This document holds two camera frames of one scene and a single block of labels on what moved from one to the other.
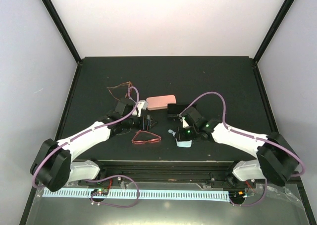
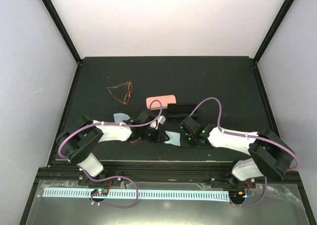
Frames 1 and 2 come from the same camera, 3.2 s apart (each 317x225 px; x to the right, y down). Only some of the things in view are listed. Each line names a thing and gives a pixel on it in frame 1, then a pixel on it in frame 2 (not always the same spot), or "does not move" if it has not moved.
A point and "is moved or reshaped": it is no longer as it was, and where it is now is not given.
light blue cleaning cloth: [186, 143] is moved or reshaped
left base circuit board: [100, 192] does not move
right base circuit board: [237, 194] does not move
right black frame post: [287, 5] does not move
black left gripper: [146, 126] to [158, 137]
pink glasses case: [160, 102] does not move
